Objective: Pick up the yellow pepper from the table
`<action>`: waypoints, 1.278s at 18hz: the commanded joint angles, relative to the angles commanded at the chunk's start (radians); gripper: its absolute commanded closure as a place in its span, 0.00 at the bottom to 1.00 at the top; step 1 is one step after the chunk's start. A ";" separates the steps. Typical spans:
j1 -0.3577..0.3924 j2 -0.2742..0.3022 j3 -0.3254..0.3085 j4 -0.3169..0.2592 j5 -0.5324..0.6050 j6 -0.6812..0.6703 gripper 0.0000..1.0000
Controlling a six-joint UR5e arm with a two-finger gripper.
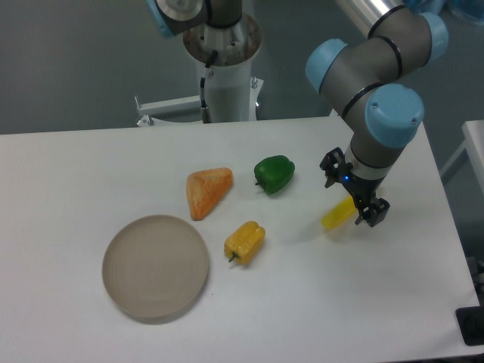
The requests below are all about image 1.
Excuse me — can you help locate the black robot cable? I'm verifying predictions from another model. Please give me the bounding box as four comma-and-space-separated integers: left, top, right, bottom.
200, 49, 219, 124

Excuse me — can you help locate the white side table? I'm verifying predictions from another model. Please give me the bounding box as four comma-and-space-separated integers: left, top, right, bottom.
439, 119, 483, 187

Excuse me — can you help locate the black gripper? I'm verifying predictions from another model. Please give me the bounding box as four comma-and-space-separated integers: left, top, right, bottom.
319, 147, 390, 227

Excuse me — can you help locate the yellow corn toy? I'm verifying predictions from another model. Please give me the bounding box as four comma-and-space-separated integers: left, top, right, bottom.
321, 196, 356, 230

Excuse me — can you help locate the black device at edge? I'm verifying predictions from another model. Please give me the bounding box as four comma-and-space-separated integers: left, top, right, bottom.
455, 306, 483, 346

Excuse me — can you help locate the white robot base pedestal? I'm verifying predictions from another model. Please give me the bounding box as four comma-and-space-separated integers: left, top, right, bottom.
136, 13, 264, 127

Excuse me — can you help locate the yellow bell pepper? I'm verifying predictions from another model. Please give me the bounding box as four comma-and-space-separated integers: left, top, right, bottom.
224, 221, 265, 265

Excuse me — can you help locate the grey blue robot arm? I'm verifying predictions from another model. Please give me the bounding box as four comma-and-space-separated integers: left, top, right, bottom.
147, 1, 448, 226

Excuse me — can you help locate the orange triangular bread toy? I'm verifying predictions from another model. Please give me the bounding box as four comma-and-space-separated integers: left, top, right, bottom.
186, 167, 233, 221

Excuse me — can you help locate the beige round plate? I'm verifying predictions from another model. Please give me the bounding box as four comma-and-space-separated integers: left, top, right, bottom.
101, 215, 209, 324

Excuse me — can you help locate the green bell pepper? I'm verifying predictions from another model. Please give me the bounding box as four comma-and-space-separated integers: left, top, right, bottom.
253, 155, 295, 194

